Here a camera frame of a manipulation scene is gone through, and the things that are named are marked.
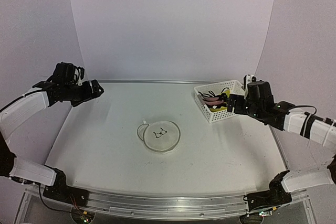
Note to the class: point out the white mesh laundry bag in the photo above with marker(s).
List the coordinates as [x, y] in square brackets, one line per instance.
[160, 136]

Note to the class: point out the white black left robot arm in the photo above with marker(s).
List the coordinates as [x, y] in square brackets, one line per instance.
[29, 123]

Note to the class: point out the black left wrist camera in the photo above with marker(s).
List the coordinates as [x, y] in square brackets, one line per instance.
[79, 75]

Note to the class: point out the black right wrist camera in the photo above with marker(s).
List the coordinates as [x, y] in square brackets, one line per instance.
[249, 78]

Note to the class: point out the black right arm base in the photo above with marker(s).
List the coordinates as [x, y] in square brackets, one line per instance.
[275, 196]

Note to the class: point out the white plastic perforated basket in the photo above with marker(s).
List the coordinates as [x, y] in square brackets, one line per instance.
[235, 88]

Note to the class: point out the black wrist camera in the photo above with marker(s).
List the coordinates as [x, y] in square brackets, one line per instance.
[79, 75]
[249, 78]

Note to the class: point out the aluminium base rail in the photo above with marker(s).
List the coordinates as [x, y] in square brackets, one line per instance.
[164, 208]

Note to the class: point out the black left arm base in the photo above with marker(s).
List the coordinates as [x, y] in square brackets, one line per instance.
[61, 192]

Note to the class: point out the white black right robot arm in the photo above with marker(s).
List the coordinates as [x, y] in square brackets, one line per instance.
[310, 126]

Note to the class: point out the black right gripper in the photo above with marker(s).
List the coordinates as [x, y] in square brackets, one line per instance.
[231, 104]

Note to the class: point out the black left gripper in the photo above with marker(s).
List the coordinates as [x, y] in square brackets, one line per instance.
[88, 94]

